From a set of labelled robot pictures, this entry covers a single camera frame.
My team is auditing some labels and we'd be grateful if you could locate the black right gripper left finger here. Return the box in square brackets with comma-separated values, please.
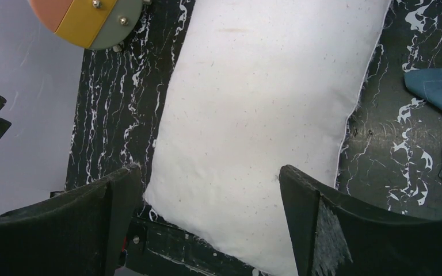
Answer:
[0, 164, 142, 275]

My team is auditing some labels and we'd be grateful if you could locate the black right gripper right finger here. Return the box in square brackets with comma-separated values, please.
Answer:
[279, 165, 442, 275]

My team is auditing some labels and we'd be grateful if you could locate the round cream drawer cabinet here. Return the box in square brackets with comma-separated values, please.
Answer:
[28, 0, 152, 52]

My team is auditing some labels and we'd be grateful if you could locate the white pillow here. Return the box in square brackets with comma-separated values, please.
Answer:
[144, 1, 390, 275]

